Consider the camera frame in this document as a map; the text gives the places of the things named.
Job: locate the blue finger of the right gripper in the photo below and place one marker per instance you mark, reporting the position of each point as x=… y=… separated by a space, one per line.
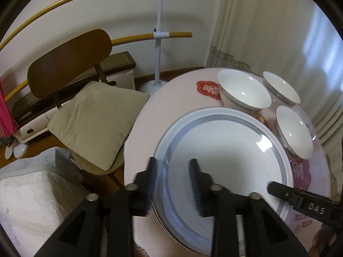
x=285 y=193

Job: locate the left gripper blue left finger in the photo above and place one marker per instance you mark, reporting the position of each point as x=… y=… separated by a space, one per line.
x=103 y=226

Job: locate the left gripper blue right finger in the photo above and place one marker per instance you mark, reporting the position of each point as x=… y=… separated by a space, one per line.
x=265 y=233

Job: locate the white bowl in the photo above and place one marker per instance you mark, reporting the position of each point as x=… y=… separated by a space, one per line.
x=294 y=133
x=280 y=89
x=243 y=90

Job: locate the white plate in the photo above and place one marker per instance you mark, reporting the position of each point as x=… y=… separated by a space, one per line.
x=235 y=149

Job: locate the person's right hand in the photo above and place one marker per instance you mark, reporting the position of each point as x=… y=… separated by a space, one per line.
x=325 y=237

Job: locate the white bed cover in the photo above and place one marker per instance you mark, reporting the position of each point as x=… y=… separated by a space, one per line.
x=37 y=195

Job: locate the beige cushion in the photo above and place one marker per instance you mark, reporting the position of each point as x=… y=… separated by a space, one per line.
x=95 y=124

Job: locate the white slippers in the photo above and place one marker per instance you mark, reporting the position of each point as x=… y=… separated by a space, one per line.
x=16 y=149

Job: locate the low wooden white cabinet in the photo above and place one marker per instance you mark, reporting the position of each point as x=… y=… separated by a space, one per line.
x=33 y=114

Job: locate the pink hanging cloth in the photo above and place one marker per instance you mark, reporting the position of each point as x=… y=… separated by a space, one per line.
x=8 y=124

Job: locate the white bar stand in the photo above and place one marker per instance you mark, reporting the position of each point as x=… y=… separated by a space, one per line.
x=151 y=87

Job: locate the brown wooden chair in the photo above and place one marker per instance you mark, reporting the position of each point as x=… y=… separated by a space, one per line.
x=49 y=73

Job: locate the left beige curtain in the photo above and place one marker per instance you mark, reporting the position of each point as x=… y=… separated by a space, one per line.
x=293 y=39

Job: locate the lower wooden ballet bar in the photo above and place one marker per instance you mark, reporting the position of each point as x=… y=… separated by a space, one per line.
x=120 y=41

